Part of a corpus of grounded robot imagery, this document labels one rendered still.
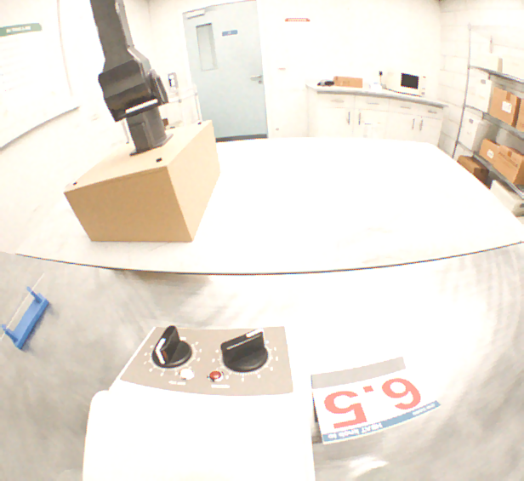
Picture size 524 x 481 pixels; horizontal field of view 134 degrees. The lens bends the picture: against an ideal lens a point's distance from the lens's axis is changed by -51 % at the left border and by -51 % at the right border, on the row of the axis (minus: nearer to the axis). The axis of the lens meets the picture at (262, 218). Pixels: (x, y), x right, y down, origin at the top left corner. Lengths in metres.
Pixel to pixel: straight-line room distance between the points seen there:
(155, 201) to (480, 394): 0.44
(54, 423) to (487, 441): 0.43
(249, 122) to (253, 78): 0.58
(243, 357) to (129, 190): 0.24
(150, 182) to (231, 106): 2.71
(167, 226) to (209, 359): 0.20
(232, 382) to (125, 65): 0.35
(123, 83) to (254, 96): 2.62
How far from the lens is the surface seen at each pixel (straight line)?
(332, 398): 0.20
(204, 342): 0.19
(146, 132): 0.36
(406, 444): 0.24
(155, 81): 0.35
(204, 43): 3.01
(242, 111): 2.95
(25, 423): 0.38
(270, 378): 0.15
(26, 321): 0.42
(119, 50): 0.35
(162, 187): 0.28
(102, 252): 0.40
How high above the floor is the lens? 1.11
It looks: 38 degrees down
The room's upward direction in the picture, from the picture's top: 6 degrees counter-clockwise
